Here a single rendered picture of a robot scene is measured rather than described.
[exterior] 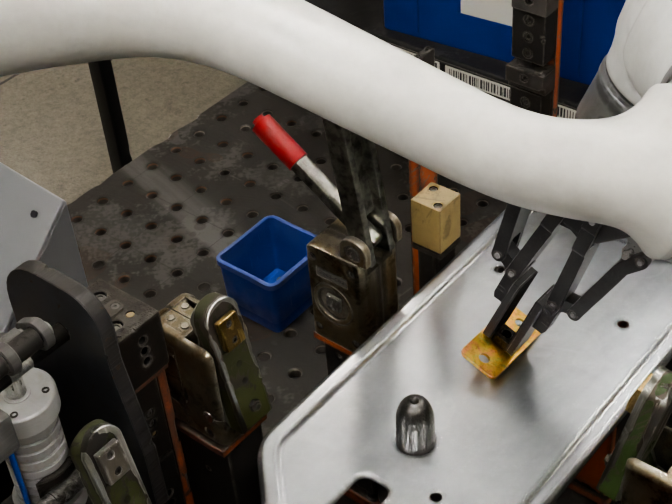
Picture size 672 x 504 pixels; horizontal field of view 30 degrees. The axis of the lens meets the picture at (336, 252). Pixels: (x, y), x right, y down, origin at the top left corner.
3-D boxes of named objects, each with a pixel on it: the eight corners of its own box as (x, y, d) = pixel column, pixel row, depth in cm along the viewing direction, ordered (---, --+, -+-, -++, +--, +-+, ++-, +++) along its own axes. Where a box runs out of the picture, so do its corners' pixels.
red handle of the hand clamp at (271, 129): (367, 251, 111) (245, 123, 112) (357, 262, 112) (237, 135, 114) (396, 226, 113) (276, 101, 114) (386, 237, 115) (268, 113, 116)
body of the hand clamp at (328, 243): (377, 515, 134) (359, 268, 111) (328, 485, 138) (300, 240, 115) (410, 480, 137) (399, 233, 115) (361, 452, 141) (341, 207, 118)
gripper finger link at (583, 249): (609, 188, 97) (625, 198, 96) (563, 288, 104) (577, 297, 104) (585, 211, 94) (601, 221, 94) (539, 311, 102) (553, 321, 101)
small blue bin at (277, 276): (279, 342, 155) (272, 288, 149) (221, 310, 160) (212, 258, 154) (334, 293, 161) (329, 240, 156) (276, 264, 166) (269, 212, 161)
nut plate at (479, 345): (493, 381, 106) (498, 373, 105) (458, 352, 107) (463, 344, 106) (543, 331, 111) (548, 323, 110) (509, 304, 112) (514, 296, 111)
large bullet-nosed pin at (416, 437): (420, 473, 102) (418, 419, 98) (389, 456, 103) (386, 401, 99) (443, 449, 104) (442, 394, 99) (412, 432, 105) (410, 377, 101)
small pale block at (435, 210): (444, 471, 138) (440, 212, 114) (418, 456, 140) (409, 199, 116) (462, 451, 140) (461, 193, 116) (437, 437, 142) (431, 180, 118)
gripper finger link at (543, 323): (564, 280, 102) (594, 303, 101) (540, 317, 106) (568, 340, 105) (555, 289, 101) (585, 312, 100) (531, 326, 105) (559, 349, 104)
